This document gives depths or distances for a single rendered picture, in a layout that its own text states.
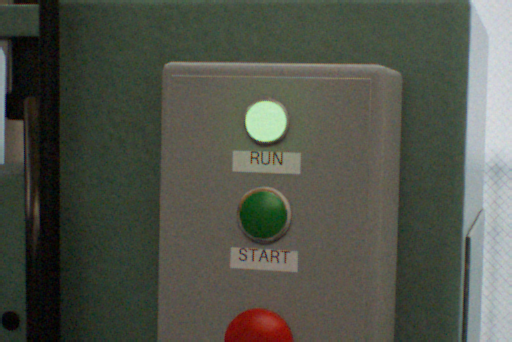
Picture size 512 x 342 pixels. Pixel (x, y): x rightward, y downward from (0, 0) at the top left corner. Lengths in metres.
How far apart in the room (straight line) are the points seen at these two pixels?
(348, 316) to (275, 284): 0.03
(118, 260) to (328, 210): 0.14
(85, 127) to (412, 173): 0.17
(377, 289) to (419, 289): 0.06
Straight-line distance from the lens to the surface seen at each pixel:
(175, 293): 0.46
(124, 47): 0.53
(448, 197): 0.49
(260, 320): 0.44
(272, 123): 0.43
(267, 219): 0.43
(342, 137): 0.43
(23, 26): 0.63
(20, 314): 0.61
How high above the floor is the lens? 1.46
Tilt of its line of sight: 3 degrees down
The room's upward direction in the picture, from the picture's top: 1 degrees clockwise
